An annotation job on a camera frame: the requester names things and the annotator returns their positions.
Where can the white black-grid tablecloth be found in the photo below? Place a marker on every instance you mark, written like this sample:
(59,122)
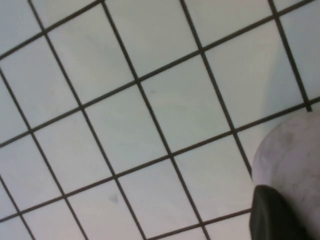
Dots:
(150,125)

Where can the pink marbled plastic cup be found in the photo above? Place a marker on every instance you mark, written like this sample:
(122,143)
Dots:
(295,155)

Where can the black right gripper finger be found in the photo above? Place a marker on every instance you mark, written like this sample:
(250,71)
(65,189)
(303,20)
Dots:
(272,217)

